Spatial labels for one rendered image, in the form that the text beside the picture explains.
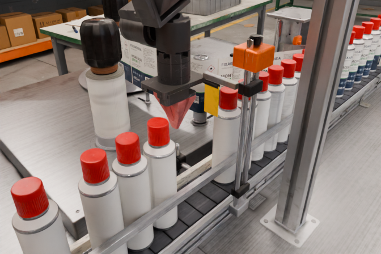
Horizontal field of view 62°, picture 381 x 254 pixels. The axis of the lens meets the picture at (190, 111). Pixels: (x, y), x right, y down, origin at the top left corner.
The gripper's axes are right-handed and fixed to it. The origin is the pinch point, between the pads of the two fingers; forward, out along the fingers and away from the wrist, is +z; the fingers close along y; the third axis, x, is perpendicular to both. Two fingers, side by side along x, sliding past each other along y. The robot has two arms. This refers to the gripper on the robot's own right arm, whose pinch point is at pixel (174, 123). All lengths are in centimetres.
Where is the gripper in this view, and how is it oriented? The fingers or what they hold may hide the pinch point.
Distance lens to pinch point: 60.4
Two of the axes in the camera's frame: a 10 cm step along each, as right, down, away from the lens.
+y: -7.0, 3.4, -6.3
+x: 7.2, 3.3, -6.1
